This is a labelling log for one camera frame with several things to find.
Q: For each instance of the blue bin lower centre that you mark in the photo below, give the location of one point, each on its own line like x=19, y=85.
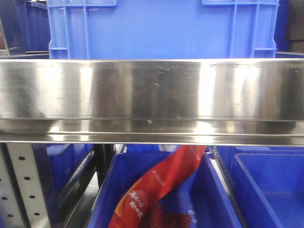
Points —
x=201, y=196

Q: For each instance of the blue bin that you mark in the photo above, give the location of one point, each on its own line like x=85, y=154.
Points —
x=64, y=160
x=267, y=184
x=201, y=196

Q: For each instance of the blue bin lower left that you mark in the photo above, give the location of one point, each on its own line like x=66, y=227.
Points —
x=64, y=160

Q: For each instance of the blue bin lower right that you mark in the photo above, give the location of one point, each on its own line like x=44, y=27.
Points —
x=267, y=184

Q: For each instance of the dark blue bin background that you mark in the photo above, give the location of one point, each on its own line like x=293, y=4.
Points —
x=24, y=27

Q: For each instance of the red snack package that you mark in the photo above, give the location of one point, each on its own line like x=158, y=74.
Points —
x=157, y=182

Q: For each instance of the large blue plastic crate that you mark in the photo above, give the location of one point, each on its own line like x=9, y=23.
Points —
x=162, y=29

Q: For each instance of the perforated metal shelf upright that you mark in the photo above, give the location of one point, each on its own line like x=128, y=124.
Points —
x=22, y=203

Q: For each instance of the stainless steel shelf rail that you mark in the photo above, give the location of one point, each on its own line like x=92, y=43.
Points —
x=206, y=101

